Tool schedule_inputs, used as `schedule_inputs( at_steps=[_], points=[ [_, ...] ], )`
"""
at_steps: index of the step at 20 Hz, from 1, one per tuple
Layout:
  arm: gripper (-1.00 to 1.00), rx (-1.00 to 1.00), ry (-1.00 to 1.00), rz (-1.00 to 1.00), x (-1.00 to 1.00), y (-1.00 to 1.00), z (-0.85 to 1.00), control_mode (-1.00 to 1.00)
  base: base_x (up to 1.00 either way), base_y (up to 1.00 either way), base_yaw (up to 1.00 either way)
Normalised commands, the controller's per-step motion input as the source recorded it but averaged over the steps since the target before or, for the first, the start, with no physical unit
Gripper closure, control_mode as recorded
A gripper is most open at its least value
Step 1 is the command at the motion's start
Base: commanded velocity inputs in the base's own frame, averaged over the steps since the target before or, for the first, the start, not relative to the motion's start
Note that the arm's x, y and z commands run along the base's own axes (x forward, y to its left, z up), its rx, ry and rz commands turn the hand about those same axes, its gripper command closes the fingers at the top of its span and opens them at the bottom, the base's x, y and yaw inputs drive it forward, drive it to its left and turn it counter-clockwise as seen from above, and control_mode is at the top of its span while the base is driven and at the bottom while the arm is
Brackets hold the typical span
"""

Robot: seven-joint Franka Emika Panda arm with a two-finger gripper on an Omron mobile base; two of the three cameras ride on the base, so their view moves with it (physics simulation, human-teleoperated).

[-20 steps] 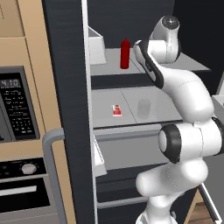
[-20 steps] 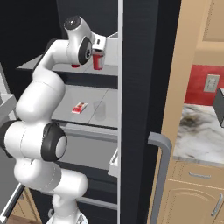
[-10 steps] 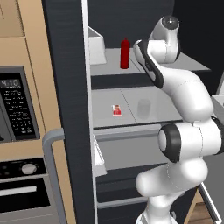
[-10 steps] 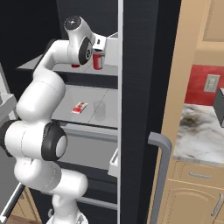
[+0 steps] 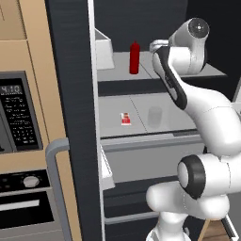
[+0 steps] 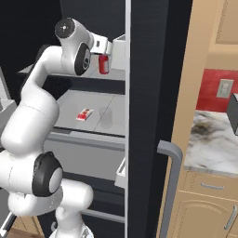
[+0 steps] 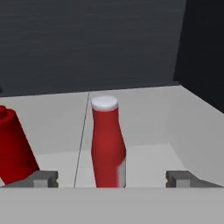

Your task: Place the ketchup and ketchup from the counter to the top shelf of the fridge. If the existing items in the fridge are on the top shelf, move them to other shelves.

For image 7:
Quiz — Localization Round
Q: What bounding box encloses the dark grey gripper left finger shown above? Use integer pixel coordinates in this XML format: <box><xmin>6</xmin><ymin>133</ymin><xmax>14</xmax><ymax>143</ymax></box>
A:
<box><xmin>3</xmin><ymin>170</ymin><xmax>60</xmax><ymax>188</ymax></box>

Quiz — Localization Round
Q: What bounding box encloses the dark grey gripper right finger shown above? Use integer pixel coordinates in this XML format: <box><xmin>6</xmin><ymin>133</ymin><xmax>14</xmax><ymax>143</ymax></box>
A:
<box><xmin>164</xmin><ymin>170</ymin><xmax>222</xmax><ymax>188</ymax></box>

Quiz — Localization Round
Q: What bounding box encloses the all-red ketchup bottle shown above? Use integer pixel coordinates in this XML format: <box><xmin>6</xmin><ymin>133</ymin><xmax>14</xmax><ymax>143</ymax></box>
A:
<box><xmin>0</xmin><ymin>105</ymin><xmax>40</xmax><ymax>186</ymax></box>

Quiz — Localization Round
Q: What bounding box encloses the white-capped red ketchup bottle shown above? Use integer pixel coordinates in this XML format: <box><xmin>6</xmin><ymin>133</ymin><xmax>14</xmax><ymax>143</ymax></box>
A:
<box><xmin>90</xmin><ymin>94</ymin><xmax>128</xmax><ymax>188</ymax></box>

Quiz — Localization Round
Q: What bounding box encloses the black fridge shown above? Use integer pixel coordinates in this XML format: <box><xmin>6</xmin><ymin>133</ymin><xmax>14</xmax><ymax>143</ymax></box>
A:
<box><xmin>172</xmin><ymin>0</ymin><xmax>224</xmax><ymax>114</ymax></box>

